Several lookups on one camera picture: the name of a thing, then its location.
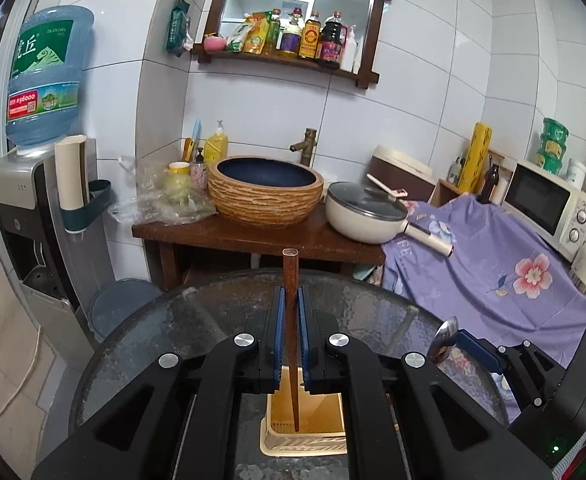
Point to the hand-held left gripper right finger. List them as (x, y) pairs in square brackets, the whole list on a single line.
[(304, 355)]

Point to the yellow wrap roll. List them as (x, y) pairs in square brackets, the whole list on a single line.
[(475, 160)]

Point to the cream plastic utensil holder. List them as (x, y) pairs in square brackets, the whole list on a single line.
[(318, 427)]

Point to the blue water jug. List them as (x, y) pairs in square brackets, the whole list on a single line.
[(48, 70)]

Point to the stack of paper cups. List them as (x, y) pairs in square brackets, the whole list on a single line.
[(70, 170)]

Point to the yellow dish soap bottle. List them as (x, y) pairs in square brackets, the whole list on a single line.
[(216, 147)]

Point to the wooden framed mirror shelf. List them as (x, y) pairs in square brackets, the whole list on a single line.
[(380, 35)]

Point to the green packet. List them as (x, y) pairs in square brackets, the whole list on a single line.
[(178, 25)]

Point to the cream cooking pot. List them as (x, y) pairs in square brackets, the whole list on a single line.
[(363, 227)]

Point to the white spatula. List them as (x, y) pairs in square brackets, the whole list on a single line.
[(385, 186)]

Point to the pink small bottle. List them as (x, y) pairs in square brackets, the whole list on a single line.
[(199, 172)]

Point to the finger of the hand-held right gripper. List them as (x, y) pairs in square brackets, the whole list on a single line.
[(475, 344)]

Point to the teal cup holder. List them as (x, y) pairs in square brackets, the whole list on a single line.
[(90, 210)]

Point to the woven-look basin sink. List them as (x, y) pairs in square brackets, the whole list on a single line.
[(265, 200)]

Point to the green oil bottle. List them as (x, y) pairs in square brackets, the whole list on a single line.
[(273, 35)]

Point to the grey water dispenser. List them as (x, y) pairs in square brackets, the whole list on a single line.
[(18, 185)]

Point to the blue brush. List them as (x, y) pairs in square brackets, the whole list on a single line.
[(196, 132)]

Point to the dark soy sauce bottle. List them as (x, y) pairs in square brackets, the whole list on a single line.
[(330, 42)]

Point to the yellow label sauce bottle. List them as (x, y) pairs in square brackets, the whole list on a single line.
[(309, 40)]

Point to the clear plastic bag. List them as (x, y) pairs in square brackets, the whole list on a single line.
[(168, 202)]

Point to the blue round stool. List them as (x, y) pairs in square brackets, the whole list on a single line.
[(123, 307)]

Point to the wooden box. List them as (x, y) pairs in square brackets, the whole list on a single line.
[(445, 192)]

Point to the white microwave oven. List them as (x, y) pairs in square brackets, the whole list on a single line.
[(538, 197)]

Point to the round glass table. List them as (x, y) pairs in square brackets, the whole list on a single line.
[(368, 305)]

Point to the purple floral cloth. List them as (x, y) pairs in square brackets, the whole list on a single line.
[(473, 260)]

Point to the purple label bottle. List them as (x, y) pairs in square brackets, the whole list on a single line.
[(290, 37)]

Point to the metal spoon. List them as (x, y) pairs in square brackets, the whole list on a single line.
[(445, 337)]

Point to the brown and white rice cooker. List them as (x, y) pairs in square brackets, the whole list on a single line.
[(398, 167)]

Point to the dark wooden counter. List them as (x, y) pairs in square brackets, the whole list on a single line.
[(253, 242)]

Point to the pink round container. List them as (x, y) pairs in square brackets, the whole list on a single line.
[(213, 43)]

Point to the white jar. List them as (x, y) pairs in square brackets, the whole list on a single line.
[(576, 172)]

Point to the glass pot lid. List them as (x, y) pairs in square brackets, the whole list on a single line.
[(358, 200)]

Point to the yellow cup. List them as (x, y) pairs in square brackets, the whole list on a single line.
[(178, 169)]

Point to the brown glass bottle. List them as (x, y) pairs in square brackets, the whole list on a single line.
[(489, 185)]

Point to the bronze faucet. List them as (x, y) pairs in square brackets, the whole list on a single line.
[(307, 147)]

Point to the white pump bottle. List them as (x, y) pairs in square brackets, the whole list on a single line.
[(349, 52)]

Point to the brown wooden chopstick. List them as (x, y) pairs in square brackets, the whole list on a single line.
[(291, 280)]

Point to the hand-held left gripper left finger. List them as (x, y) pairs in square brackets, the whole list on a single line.
[(279, 355)]

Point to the stack of green tubs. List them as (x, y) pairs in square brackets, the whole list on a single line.
[(553, 145)]

